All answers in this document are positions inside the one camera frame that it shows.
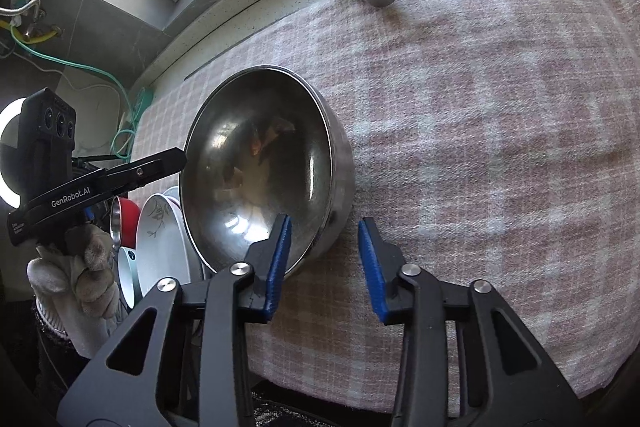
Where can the leaf print white plate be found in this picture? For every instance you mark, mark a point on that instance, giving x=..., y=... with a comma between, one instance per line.
x=160, y=247

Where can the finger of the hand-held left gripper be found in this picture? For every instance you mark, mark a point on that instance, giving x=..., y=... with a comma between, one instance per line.
x=155, y=167

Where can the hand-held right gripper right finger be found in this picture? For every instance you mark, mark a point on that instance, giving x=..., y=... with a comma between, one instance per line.
x=372, y=267

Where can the pink checked cloth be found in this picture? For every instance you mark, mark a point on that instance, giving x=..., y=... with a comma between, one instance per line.
x=475, y=132

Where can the person's left hand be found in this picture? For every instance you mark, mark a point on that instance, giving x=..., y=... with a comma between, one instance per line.
x=80, y=272

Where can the small steel bowl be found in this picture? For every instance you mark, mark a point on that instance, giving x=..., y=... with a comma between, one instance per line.
x=260, y=147

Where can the red bowl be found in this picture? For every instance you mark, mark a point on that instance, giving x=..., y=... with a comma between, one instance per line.
x=129, y=217

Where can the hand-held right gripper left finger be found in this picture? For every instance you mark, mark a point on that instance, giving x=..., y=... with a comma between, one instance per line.
x=277, y=267

